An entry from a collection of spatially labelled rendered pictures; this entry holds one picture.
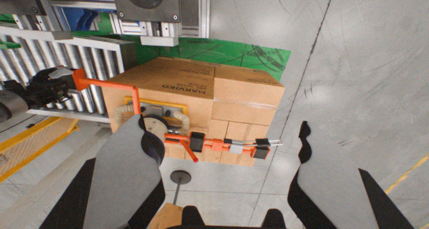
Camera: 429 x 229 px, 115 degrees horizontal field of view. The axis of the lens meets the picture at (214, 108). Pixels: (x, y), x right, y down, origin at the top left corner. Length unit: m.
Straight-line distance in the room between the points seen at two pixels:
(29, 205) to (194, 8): 2.13
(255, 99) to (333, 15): 1.16
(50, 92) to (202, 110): 0.58
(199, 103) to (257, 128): 0.79
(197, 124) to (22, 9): 0.81
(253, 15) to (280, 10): 0.26
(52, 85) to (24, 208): 1.52
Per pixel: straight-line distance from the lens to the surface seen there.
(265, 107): 1.31
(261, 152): 0.81
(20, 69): 1.91
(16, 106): 0.65
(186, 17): 1.44
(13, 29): 1.69
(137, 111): 0.73
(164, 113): 0.79
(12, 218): 2.06
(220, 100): 1.21
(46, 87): 0.70
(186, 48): 1.67
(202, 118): 0.82
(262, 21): 1.69
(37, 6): 0.86
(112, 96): 0.94
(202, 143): 0.75
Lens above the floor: 1.63
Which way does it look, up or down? 61 degrees down
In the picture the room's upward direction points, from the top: 179 degrees counter-clockwise
